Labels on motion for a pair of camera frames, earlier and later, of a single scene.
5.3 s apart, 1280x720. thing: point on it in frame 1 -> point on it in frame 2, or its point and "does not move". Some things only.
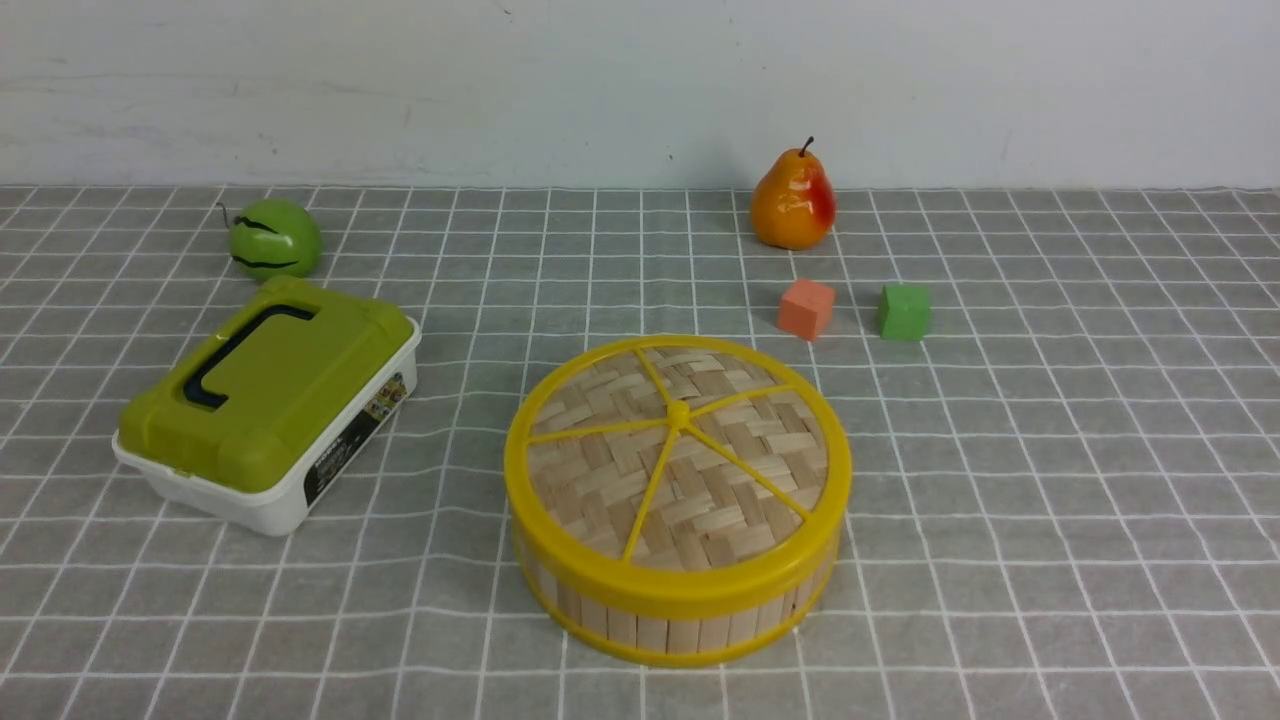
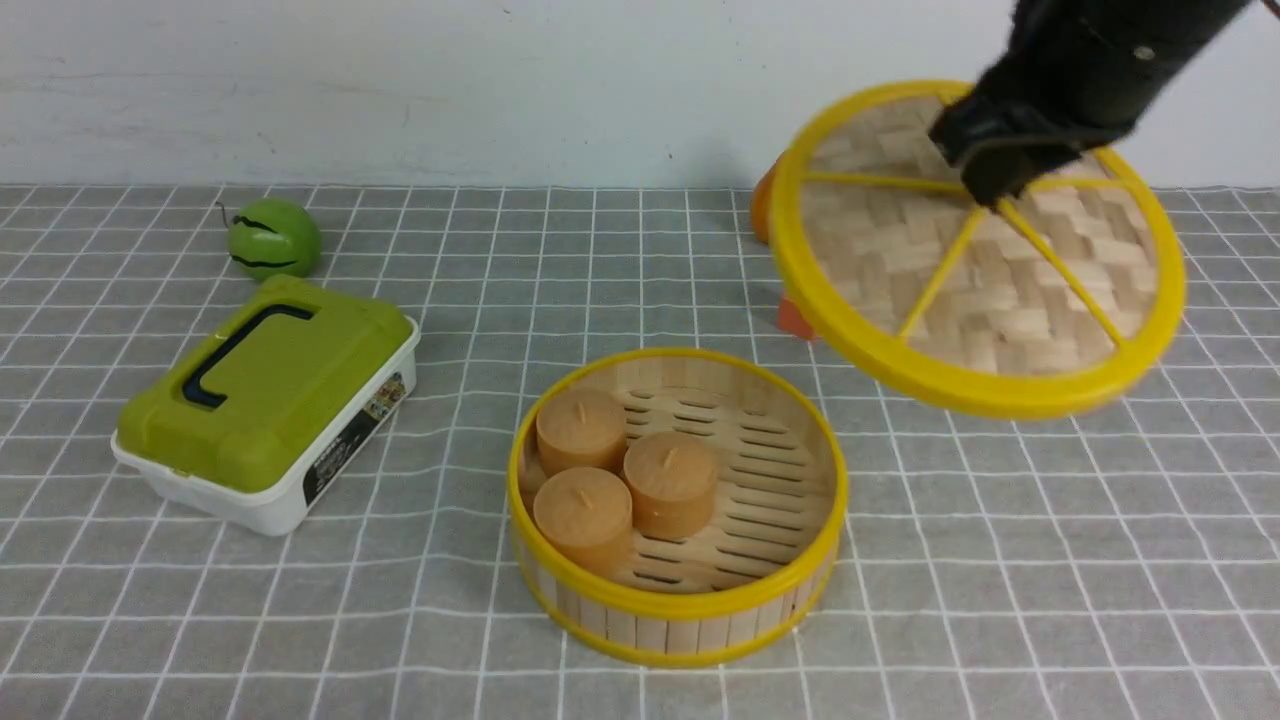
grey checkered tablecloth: [1065, 501] does not move
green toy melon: [274, 236] does not move
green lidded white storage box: [265, 416] does not move
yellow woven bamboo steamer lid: [678, 473] -> [1042, 304]
